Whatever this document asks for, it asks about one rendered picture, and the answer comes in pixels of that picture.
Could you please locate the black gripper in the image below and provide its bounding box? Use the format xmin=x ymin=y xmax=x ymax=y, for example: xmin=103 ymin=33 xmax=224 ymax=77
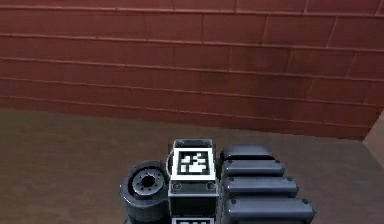
xmin=119 ymin=160 xmax=172 ymax=224

